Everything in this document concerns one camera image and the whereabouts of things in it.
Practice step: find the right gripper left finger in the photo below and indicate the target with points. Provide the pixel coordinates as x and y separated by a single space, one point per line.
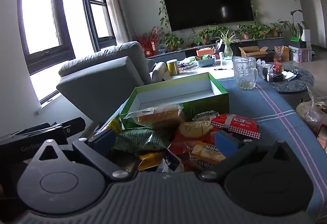
93 150

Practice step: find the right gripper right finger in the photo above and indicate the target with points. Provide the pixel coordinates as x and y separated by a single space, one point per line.
234 151

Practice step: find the orange biscuit pack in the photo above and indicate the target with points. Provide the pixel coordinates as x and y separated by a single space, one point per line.
204 155

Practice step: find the green snack bag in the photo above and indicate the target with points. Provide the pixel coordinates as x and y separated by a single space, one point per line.
143 139

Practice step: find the red checkered snack pack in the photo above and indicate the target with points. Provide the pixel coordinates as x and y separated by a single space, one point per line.
237 124

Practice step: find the red cracker bag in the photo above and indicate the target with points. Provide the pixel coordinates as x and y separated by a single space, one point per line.
187 136

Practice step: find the yellow small snack packet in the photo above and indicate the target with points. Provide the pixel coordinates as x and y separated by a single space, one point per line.
150 160

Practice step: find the brown round pastry packet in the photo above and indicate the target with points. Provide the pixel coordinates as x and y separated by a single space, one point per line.
205 116

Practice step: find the grey sofa armchair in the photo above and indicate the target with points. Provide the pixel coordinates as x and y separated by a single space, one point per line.
99 83

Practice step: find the blue striped tablecloth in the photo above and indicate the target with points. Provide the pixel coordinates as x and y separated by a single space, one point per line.
278 121

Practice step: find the green cardboard box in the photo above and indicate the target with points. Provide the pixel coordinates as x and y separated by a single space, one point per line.
197 93

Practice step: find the glass pitcher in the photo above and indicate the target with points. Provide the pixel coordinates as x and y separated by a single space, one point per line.
245 72

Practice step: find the white round table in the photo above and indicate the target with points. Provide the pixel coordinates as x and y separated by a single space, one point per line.
221 69

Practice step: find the light blue tray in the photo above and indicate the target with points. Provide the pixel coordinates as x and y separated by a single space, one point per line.
206 62

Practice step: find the bread loaf in bag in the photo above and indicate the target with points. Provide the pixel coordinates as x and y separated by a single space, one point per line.
313 112

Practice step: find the dark round side table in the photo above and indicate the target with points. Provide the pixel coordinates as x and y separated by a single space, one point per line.
294 91

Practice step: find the open cardboard box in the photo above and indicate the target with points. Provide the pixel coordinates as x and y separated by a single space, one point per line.
254 51

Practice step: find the red flower arrangement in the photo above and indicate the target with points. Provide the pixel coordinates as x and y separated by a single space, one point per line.
150 41

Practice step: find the spider plant in vase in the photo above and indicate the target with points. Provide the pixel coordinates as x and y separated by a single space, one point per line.
227 38

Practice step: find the clear storage bin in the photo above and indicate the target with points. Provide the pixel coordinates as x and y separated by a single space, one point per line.
300 55

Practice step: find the dark framed window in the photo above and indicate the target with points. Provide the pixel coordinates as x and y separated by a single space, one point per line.
44 31

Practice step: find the tall potted plant white pot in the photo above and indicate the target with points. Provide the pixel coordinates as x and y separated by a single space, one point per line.
296 29

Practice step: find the wall mounted black television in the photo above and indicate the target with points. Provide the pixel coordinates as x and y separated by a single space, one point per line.
186 14

